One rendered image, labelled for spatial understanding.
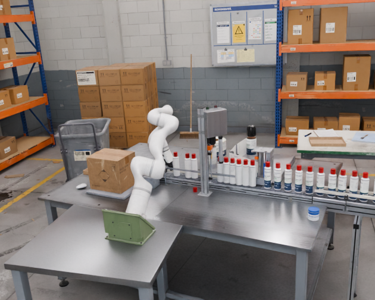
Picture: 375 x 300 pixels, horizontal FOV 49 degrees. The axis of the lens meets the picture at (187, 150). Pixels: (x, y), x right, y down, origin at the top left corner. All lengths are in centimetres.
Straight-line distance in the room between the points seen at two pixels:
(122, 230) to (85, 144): 284
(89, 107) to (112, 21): 197
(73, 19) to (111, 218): 628
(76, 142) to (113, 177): 216
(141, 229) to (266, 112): 534
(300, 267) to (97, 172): 166
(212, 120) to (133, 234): 98
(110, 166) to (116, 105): 349
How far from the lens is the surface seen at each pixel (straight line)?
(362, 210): 302
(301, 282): 269
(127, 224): 255
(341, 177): 297
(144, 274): 232
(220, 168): 319
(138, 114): 655
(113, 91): 659
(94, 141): 528
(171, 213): 291
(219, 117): 298
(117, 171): 318
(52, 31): 875
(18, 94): 721
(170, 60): 770
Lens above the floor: 214
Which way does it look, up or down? 18 degrees down
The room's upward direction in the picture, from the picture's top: 3 degrees counter-clockwise
